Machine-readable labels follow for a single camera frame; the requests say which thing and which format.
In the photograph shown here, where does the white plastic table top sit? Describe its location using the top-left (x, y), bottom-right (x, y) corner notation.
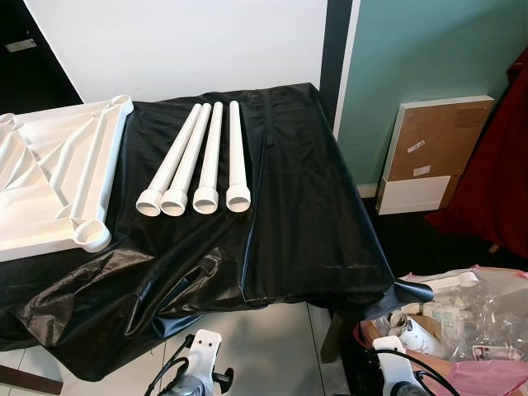
top-left (0, 95), bottom-right (134, 263)

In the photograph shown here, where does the black plastic sheet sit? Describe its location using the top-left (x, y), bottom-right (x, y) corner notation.
top-left (0, 81), bottom-right (434, 382)

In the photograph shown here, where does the pink plastic bag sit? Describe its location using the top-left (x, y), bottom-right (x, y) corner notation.
top-left (353, 264), bottom-right (528, 396)

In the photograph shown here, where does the dark red curtain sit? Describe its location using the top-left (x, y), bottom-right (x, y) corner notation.
top-left (425, 48), bottom-right (528, 258)

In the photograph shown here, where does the white framed brown board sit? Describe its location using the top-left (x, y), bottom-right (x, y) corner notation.
top-left (376, 95), bottom-right (496, 216)

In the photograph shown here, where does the black door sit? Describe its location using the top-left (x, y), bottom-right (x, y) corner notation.
top-left (0, 0), bottom-right (83, 116)

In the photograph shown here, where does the white paper door label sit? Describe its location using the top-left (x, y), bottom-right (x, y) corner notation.
top-left (7, 38), bottom-right (37, 53)

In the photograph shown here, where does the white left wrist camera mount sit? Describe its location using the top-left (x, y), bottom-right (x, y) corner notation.
top-left (183, 329), bottom-right (224, 380)

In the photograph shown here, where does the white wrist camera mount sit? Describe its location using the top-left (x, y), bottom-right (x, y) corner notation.
top-left (183, 329), bottom-right (224, 380)
top-left (375, 336), bottom-right (413, 396)

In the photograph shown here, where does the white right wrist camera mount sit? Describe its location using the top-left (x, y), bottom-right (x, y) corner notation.
top-left (375, 336), bottom-right (413, 396)

